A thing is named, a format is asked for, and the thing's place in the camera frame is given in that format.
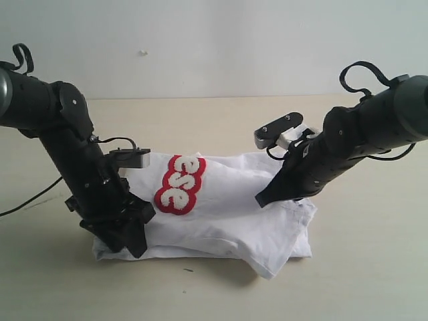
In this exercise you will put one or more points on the white t-shirt red lettering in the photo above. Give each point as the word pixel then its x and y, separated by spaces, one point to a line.
pixel 205 207

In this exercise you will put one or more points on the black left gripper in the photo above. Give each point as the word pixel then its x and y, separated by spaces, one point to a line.
pixel 104 202

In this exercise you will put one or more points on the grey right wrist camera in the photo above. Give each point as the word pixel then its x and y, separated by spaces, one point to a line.
pixel 283 131

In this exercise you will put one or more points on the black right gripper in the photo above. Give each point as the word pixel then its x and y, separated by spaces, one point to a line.
pixel 304 173

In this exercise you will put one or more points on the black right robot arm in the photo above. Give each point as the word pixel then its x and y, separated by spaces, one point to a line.
pixel 393 118

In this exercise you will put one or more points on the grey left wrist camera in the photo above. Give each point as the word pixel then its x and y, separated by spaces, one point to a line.
pixel 131 158

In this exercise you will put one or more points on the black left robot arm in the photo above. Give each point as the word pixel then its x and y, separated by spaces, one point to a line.
pixel 57 114

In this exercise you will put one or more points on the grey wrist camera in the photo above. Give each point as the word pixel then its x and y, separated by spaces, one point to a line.
pixel 131 158
pixel 283 131

